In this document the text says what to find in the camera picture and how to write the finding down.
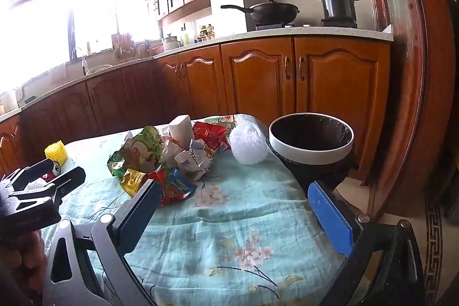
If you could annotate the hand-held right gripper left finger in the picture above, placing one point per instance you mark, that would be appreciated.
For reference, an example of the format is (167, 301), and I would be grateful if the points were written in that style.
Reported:
(143, 200)

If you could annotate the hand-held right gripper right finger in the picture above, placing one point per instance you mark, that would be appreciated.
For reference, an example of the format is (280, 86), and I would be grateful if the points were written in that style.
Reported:
(330, 216)

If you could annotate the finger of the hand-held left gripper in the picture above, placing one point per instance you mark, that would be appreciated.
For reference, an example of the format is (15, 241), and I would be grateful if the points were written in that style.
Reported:
(28, 173)
(61, 184)

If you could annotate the gold foil wrapper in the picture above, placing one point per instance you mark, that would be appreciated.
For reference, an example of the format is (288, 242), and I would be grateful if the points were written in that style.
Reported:
(132, 182)

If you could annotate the blue red snack wrapper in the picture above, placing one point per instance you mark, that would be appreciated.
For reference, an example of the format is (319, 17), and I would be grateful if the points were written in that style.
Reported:
(175, 184)

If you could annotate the green yellow cartoon wrapper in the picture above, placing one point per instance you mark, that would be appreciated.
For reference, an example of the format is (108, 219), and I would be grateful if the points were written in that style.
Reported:
(143, 144)

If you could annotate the pile of snack wrappers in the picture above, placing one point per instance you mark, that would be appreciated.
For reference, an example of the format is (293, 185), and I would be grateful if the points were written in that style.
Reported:
(190, 161)

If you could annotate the white rimmed round bin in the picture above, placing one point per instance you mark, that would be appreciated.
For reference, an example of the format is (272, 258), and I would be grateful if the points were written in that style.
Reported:
(308, 155)

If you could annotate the white foam block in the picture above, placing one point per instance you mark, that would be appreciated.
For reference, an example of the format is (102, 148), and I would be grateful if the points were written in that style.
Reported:
(181, 130)

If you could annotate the black bin liner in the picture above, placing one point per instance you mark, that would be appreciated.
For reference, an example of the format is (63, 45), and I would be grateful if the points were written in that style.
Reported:
(308, 132)

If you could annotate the white foam fruit net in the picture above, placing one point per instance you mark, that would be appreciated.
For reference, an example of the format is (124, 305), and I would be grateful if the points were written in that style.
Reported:
(247, 144)

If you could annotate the green red printed wrapper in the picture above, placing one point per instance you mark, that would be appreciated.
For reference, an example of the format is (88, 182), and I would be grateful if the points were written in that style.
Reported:
(218, 119)

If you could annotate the person's left hand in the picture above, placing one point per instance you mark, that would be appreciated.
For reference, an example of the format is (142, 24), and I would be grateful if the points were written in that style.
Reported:
(28, 255)

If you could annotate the yellow foam fruit net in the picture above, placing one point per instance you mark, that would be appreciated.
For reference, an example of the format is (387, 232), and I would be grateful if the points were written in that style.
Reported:
(56, 150)

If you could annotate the light blue floral tablecloth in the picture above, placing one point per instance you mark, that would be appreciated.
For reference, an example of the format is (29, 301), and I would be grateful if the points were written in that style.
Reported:
(233, 220)

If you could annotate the chrome sink faucet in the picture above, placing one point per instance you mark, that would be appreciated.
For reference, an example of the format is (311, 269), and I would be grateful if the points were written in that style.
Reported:
(80, 57)

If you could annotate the kitchen window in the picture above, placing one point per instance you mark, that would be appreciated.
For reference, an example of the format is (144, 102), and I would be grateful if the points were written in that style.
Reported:
(43, 26)

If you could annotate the utensil rack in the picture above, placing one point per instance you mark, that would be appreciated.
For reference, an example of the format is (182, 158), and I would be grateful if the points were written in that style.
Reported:
(123, 46)

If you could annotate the row of wooden lower cabinets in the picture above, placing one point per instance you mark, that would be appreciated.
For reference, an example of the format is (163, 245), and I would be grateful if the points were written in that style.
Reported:
(258, 76)

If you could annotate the wooden framed glass door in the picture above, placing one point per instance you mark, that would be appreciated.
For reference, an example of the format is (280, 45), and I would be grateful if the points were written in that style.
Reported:
(405, 76)

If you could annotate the white kettle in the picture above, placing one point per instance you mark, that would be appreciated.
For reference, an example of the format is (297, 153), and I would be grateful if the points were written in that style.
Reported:
(170, 43)

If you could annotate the group of seasoning bottles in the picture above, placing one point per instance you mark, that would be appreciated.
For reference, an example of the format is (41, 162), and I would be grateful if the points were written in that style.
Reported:
(206, 33)

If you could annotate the black gas stove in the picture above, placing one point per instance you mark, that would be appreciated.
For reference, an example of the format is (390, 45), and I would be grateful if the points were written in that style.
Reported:
(272, 27)

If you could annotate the steel cooking pot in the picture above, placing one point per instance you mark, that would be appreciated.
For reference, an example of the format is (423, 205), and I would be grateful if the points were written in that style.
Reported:
(337, 6)

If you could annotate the black wok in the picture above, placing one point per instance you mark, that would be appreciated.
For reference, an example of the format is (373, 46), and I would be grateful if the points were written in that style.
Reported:
(274, 12)

